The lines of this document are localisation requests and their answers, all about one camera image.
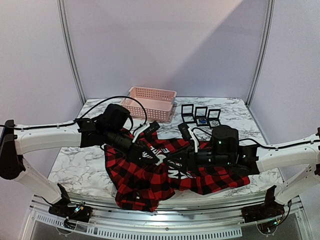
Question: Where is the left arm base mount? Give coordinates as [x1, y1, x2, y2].
[48, 198, 93, 230]

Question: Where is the black display box middle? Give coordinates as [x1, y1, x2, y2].
[194, 106, 209, 127]

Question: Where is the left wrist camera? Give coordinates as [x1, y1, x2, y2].
[132, 121, 160, 143]

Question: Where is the black display box right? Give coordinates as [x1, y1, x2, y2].
[207, 109, 221, 129]

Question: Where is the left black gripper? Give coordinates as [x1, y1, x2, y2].
[104, 127, 159, 164]

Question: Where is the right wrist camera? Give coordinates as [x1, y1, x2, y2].
[178, 122, 199, 153]

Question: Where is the pink plastic basket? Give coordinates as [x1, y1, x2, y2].
[121, 86, 177, 122]

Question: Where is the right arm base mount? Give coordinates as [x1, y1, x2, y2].
[241, 200, 292, 235]

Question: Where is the black display box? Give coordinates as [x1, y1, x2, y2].
[194, 106, 209, 127]
[181, 103, 196, 124]
[207, 109, 221, 129]

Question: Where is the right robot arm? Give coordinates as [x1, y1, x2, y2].
[163, 123, 320, 218]

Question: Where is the red black plaid shirt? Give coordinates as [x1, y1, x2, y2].
[104, 145, 250, 212]

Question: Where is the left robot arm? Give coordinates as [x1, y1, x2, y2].
[0, 103, 159, 217]

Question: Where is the aluminium front rail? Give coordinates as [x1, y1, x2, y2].
[22, 194, 312, 240]

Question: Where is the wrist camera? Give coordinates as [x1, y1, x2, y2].
[132, 121, 160, 143]
[178, 122, 199, 153]

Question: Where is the black display box left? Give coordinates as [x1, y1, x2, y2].
[181, 103, 196, 124]

